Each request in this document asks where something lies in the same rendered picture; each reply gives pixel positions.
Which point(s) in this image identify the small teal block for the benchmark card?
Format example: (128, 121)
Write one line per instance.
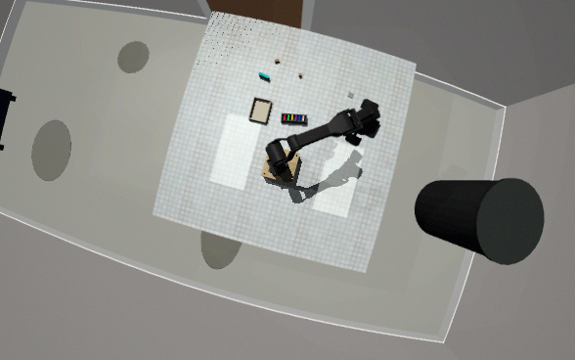
(264, 76)

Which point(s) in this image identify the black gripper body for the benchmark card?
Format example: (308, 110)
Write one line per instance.
(352, 138)

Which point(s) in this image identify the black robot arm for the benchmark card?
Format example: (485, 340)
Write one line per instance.
(341, 125)

